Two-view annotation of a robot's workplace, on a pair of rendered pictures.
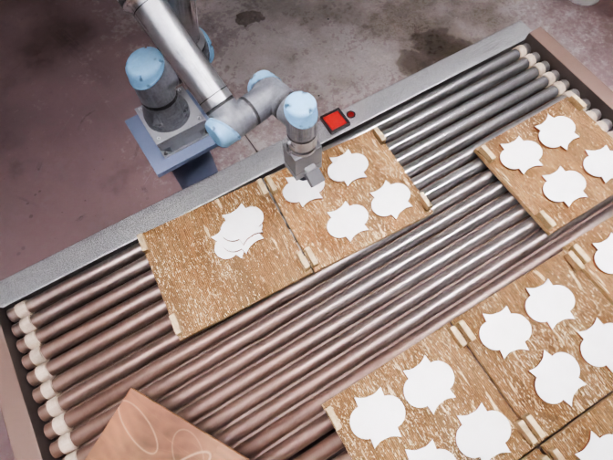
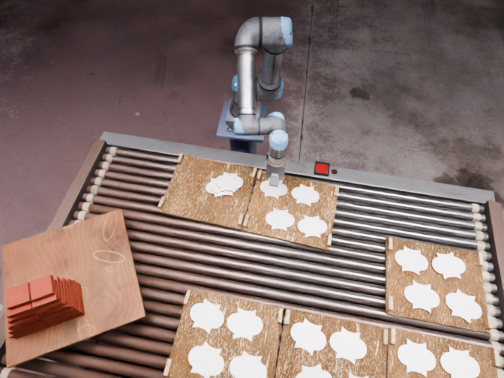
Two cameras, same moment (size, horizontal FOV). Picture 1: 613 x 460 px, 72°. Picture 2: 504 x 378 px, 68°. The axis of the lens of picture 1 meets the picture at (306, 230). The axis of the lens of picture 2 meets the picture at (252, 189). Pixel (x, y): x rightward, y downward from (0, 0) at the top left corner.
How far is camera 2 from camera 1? 0.69 m
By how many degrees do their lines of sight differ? 20
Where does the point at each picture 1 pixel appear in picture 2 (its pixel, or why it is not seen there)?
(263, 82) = (274, 118)
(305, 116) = (275, 142)
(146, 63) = not seen: hidden behind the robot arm
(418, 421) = (223, 335)
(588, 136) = (469, 283)
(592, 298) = (376, 365)
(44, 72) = (225, 57)
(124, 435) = (102, 224)
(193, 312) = (173, 204)
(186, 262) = (190, 181)
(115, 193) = (206, 139)
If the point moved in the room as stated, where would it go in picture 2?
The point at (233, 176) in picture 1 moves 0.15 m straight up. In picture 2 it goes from (247, 160) to (247, 142)
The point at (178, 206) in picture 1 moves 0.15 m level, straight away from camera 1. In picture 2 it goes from (210, 154) to (214, 133)
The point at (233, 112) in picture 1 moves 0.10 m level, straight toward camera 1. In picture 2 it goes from (247, 121) to (237, 138)
